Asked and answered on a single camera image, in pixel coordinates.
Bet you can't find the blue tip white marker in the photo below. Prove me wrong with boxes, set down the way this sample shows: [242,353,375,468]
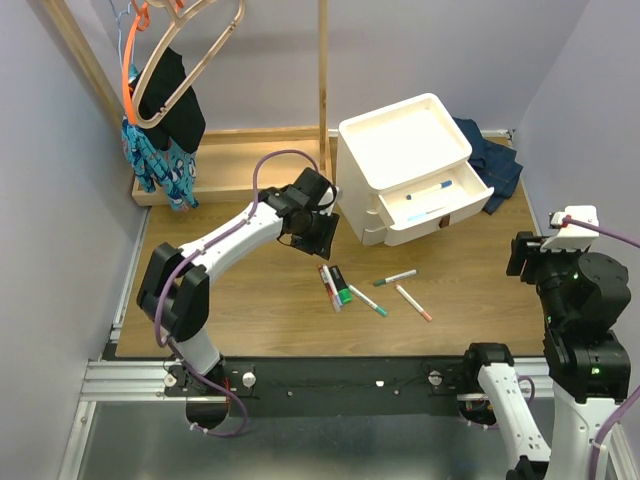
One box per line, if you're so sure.
[406,180,452,200]

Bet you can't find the orange tip white marker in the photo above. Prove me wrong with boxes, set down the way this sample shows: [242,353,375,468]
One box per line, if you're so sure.
[395,285,433,322]

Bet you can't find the orange hanger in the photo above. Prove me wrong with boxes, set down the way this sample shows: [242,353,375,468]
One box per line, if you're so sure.
[121,0,184,126]

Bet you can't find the white drawer cabinet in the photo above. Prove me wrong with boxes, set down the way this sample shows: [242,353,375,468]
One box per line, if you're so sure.
[336,93,494,246]

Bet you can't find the black garment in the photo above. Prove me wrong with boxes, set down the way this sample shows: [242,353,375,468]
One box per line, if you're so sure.
[137,47,207,152]

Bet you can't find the red white marker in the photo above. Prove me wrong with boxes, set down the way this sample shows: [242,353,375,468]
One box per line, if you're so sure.
[322,264,341,312]

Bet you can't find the aluminium frame rail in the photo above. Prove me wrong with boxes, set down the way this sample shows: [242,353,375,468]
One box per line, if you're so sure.
[55,207,181,480]

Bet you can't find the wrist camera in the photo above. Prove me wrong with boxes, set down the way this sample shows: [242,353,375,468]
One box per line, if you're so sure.
[316,183,339,211]
[540,205,599,252]

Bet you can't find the teal tip white marker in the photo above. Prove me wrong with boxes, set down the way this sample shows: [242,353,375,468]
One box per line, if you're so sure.
[348,284,388,317]

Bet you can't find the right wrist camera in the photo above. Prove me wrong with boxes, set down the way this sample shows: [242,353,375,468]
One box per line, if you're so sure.
[540,205,599,252]

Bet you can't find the folded denim jeans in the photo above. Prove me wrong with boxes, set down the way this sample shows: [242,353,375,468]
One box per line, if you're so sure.
[453,118,523,215]

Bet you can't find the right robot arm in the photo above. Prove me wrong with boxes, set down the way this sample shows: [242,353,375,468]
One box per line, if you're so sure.
[459,232,631,479]

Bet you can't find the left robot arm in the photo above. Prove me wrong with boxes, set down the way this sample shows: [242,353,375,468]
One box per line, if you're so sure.
[136,168,339,395]

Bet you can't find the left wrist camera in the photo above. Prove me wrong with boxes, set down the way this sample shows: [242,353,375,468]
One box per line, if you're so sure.
[316,183,339,211]

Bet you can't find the wooden clothes rack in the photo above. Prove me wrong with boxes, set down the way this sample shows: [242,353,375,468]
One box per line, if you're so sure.
[42,1,335,203]

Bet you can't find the green black highlighter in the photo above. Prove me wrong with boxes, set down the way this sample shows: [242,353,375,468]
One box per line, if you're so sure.
[329,265,352,305]

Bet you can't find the wooden hanger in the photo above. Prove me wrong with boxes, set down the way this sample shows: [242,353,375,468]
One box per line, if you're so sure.
[131,0,247,131]

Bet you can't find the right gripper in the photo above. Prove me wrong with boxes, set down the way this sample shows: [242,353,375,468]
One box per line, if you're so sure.
[506,227,593,325]

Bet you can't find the green cap white marker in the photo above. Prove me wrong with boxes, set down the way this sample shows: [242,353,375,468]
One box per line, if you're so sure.
[373,269,418,287]

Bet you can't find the light blue lead case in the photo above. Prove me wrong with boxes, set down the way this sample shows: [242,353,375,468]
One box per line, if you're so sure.
[407,208,445,222]

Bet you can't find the blue wire hanger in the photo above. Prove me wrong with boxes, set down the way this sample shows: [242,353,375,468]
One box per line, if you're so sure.
[109,0,134,66]

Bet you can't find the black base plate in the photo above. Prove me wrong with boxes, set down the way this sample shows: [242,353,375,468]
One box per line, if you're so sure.
[164,355,501,420]

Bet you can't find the blue patterned garment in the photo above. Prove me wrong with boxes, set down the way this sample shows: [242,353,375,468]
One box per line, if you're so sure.
[121,54,206,211]

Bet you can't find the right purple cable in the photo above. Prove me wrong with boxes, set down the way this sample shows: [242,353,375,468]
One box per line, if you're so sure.
[467,214,640,480]

